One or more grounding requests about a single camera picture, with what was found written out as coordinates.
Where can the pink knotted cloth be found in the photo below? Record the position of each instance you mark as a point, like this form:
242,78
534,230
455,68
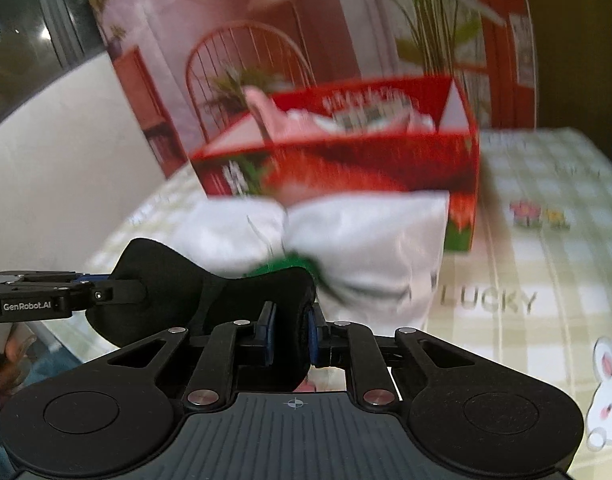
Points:
279,125

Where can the black eye mask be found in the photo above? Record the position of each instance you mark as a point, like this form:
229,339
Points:
178,292

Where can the person's hand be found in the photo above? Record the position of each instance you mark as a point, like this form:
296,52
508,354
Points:
14,364

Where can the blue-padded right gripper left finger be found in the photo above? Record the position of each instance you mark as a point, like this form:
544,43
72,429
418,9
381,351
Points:
232,349

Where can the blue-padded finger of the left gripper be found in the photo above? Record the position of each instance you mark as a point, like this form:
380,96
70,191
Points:
58,277

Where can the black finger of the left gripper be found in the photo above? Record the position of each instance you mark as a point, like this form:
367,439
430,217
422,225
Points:
105,293

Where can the white cloth with green tie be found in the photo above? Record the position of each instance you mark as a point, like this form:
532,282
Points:
375,256

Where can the red strawberry cardboard box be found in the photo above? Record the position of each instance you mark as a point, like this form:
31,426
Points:
438,151

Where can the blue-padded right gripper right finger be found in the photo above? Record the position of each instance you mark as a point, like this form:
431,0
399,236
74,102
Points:
352,348

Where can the white barcode label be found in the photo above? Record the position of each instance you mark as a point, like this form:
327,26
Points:
374,118

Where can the printed room backdrop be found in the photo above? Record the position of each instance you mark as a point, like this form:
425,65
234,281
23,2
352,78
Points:
177,53

